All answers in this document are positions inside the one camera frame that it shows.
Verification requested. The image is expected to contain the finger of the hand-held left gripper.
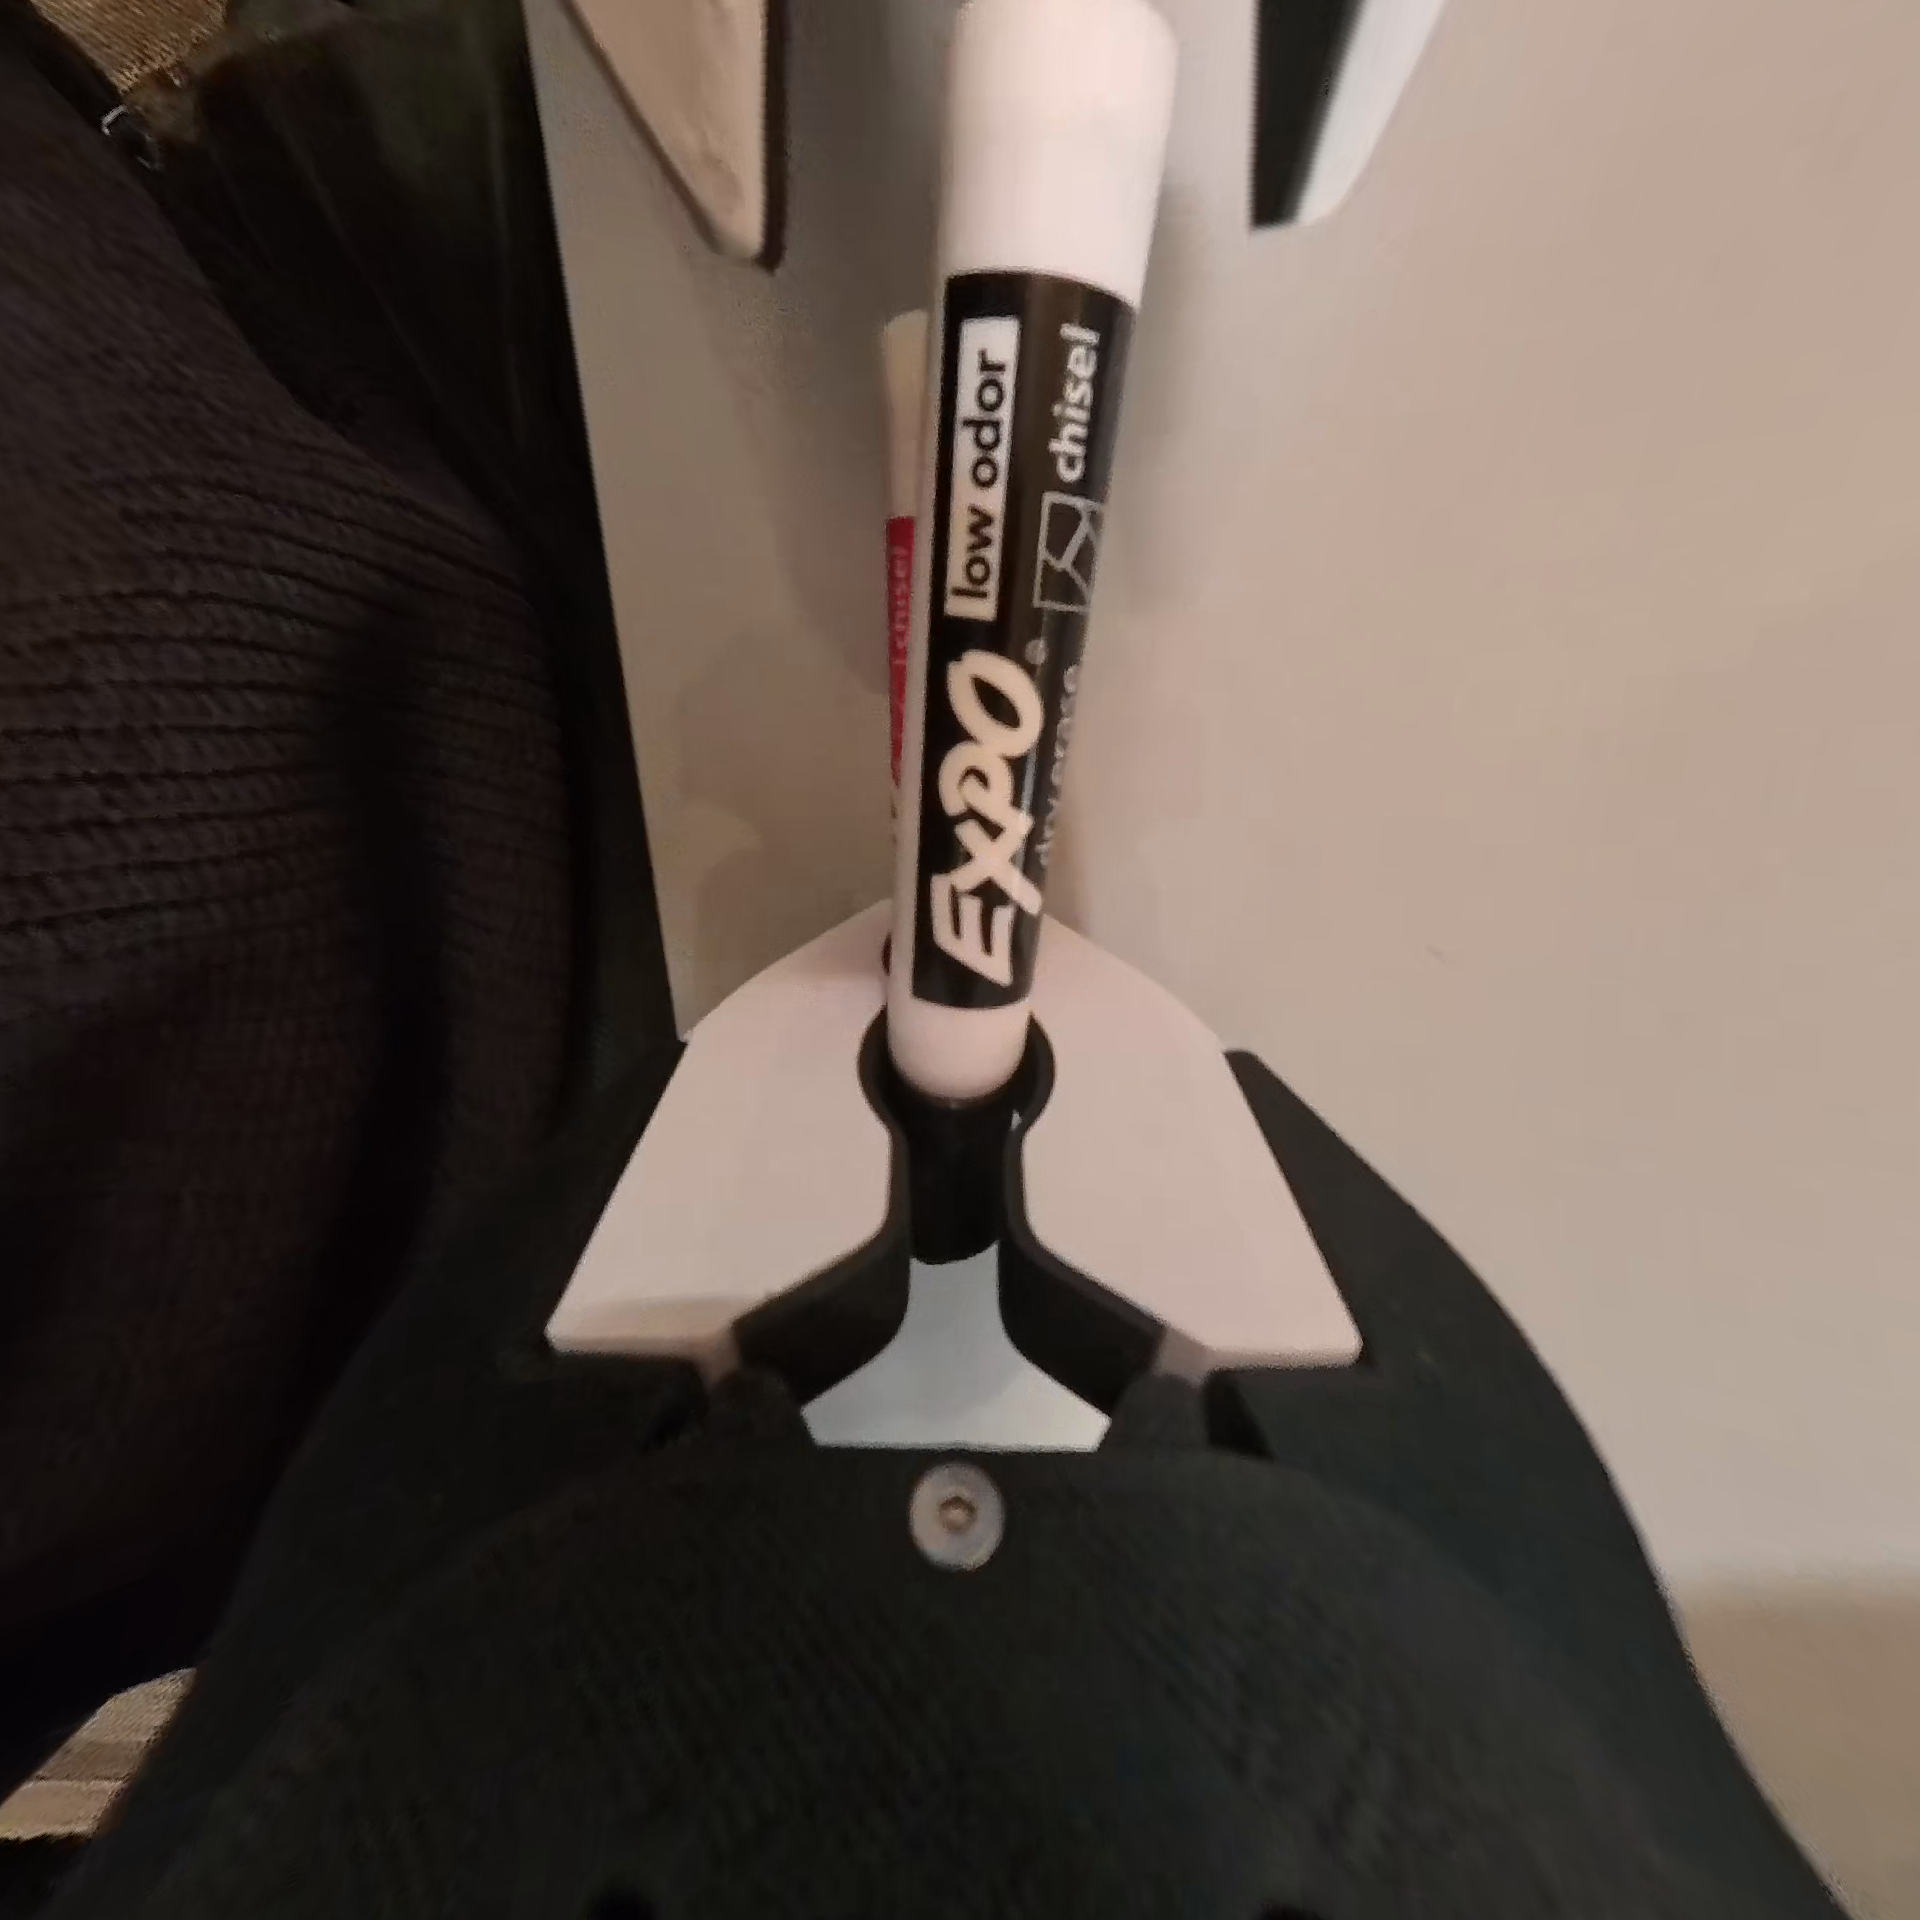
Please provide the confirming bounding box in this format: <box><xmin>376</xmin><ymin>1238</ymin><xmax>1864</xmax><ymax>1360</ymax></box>
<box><xmin>557</xmin><ymin>0</ymin><xmax>783</xmax><ymax>279</ymax></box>
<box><xmin>1252</xmin><ymin>0</ymin><xmax>1455</xmax><ymax>229</ymax></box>

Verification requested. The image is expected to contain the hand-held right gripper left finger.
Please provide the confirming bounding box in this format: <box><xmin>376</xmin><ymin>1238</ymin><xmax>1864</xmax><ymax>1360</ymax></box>
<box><xmin>550</xmin><ymin>910</ymin><xmax>918</xmax><ymax>1381</ymax></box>

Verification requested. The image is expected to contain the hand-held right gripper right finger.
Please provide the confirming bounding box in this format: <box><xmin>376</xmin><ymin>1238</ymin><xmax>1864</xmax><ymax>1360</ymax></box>
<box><xmin>1001</xmin><ymin>921</ymin><xmax>1367</xmax><ymax>1381</ymax></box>

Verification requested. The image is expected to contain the red dry erase marker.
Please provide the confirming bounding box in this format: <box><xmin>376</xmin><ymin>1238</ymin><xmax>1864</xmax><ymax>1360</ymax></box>
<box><xmin>874</xmin><ymin>311</ymin><xmax>942</xmax><ymax>961</ymax></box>

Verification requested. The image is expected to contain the black dry erase marker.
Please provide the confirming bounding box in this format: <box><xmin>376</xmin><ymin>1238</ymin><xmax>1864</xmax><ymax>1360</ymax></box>
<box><xmin>877</xmin><ymin>0</ymin><xmax>1180</xmax><ymax>1257</ymax></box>

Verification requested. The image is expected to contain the person's black sweater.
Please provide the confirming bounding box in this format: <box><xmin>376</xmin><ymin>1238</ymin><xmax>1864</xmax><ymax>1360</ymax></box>
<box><xmin>0</xmin><ymin>0</ymin><xmax>679</xmax><ymax>1697</ymax></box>

